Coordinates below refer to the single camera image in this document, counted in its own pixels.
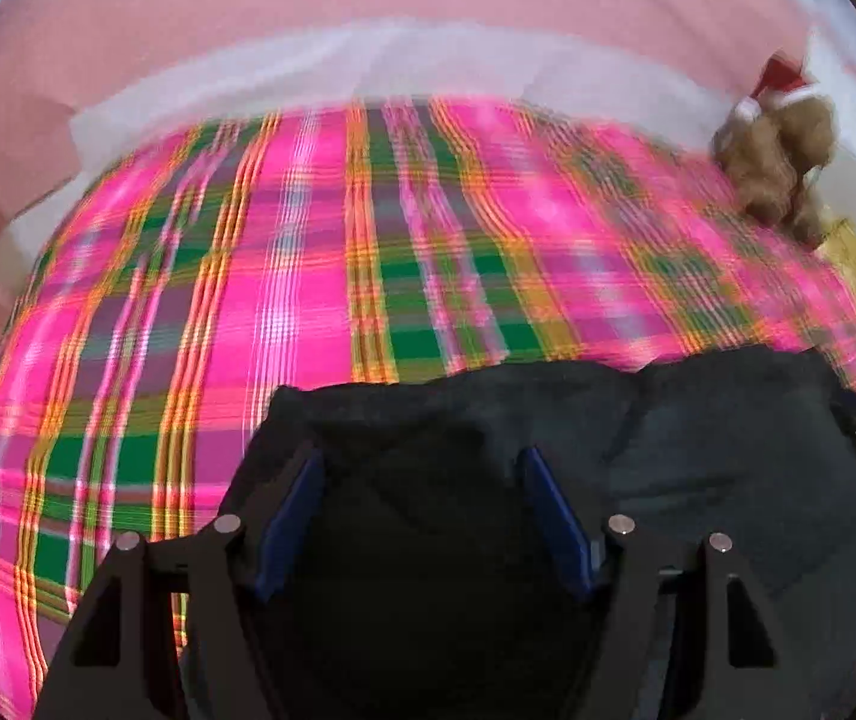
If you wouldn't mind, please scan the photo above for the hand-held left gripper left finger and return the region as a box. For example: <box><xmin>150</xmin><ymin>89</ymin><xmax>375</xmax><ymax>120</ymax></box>
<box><xmin>32</xmin><ymin>444</ymin><xmax>326</xmax><ymax>720</ymax></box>

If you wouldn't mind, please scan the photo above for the brown plush with santa hat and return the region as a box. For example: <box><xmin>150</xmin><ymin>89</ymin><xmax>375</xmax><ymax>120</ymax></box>
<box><xmin>711</xmin><ymin>52</ymin><xmax>843</xmax><ymax>250</ymax></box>

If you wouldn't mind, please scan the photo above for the dark navy jacket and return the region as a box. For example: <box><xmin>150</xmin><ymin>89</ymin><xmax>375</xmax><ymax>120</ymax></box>
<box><xmin>244</xmin><ymin>347</ymin><xmax>856</xmax><ymax>720</ymax></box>

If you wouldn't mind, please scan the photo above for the white bed sheet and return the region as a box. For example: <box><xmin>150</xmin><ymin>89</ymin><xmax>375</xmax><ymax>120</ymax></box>
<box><xmin>0</xmin><ymin>19</ymin><xmax>745</xmax><ymax>256</ymax></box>

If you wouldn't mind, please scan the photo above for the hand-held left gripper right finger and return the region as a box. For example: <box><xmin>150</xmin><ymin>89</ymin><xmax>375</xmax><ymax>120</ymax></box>
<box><xmin>519</xmin><ymin>445</ymin><xmax>823</xmax><ymax>720</ymax></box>

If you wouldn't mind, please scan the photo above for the pink plaid blanket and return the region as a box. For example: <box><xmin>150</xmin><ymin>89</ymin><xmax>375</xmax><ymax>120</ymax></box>
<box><xmin>0</xmin><ymin>94</ymin><xmax>856</xmax><ymax>720</ymax></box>

